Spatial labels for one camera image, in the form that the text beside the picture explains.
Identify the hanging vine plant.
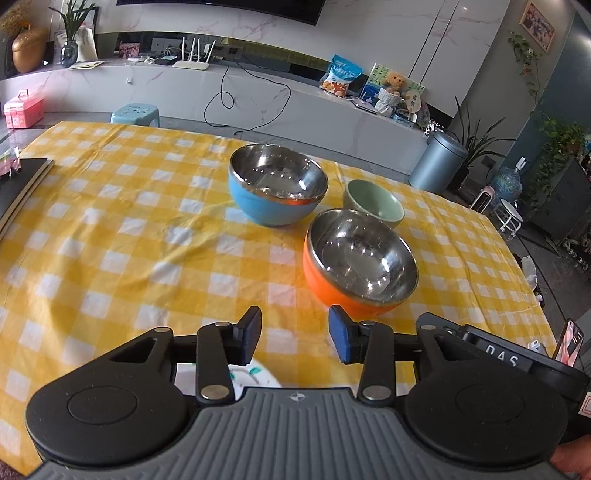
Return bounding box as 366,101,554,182
508,31,546,107

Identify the pink storage box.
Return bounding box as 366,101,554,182
4,90,45,129

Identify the yellow checked tablecloth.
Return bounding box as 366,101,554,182
0,121,557,472

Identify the dried flower bunch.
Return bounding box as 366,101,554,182
0,7,33,35

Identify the black wall television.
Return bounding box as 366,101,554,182
116,0,324,26

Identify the potted long-leaf plant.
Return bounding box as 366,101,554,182
445,97,520,195

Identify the gold acorn vase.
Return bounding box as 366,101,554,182
11,28,49,73

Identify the tall green vine plant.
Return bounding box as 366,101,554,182
526,115,587,208

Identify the light blue plastic stool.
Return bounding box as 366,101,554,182
111,103,161,127

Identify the white round stool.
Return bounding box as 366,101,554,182
492,198,522,238

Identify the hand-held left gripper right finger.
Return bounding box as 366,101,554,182
329,306,476,407

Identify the grey metal trash can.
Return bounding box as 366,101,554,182
409,131,469,195

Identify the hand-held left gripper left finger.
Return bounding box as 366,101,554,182
88,306,263,408

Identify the framed wall picture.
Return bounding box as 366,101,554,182
519,0,557,52

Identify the black notebook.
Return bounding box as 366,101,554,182
0,158,55,238

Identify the blue steel bowl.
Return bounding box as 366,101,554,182
228,144,329,228

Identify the white router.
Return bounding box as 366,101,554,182
173,37,217,70

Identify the dark grey cabinet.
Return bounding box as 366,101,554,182
531,157,591,241

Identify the white painted plate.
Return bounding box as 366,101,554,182
175,362,282,402

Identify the green ceramic bowl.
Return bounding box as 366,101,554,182
342,179,406,230

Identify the white marble TV console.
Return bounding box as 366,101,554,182
0,60,428,176

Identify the small pink heater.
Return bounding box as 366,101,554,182
471,185,496,214

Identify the green long-leaf plant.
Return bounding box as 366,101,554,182
48,0,100,44

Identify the green picture board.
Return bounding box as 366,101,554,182
359,62,426,109

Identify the orange steel bowl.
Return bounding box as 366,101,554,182
303,209,419,318

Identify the blue snack bag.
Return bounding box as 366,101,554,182
321,55,363,97

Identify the white drawing board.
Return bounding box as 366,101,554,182
76,27,99,63

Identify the brown teddy bear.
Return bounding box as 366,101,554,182
381,71,408,95

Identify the black cable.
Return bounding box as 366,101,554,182
205,46,293,136

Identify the blue water jug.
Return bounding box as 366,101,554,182
492,157,527,200

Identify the white woven pot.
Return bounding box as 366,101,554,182
374,88,402,117

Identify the person's right hand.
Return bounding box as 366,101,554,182
549,434,591,480

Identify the smartphone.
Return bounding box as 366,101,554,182
554,319,585,367

